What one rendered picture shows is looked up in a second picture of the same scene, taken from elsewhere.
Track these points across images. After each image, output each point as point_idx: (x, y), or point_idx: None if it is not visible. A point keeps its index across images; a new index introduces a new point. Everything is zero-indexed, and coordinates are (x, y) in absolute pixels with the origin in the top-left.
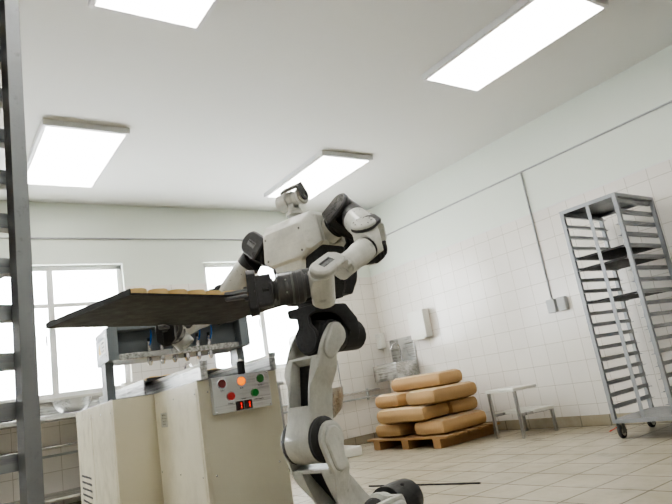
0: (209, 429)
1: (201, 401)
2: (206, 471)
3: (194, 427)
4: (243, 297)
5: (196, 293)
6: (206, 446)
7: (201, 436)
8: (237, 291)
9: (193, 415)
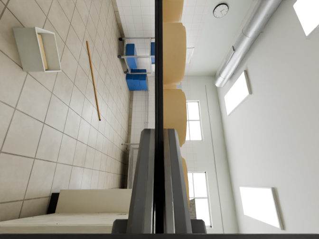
0: (86, 232)
1: (109, 227)
2: (57, 225)
3: (97, 222)
4: (132, 203)
5: (171, 24)
6: (75, 228)
7: (84, 225)
8: (176, 173)
9: (105, 222)
